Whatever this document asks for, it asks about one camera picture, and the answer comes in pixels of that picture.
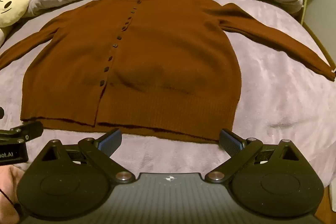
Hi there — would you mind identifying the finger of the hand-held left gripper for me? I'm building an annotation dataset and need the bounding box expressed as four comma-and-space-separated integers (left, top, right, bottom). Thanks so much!
0, 121, 44, 144

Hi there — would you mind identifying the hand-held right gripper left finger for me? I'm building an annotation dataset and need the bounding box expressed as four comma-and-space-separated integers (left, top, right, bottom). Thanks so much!
39, 128, 135, 185

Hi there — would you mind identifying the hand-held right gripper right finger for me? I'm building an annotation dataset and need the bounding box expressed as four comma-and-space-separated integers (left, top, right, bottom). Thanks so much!
205, 129, 300, 185

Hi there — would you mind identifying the brown button cardigan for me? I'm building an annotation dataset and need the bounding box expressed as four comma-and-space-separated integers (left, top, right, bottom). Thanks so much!
0, 0, 336, 144

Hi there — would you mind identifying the person's left hand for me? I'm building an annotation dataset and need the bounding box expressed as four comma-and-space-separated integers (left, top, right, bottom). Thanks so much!
0, 164, 25, 224

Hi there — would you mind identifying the lilac bed sheet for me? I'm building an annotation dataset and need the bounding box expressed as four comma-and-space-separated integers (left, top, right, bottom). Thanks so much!
0, 0, 336, 189

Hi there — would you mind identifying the cream plush face pillow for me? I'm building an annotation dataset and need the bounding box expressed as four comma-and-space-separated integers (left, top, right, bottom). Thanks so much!
0, 0, 31, 47

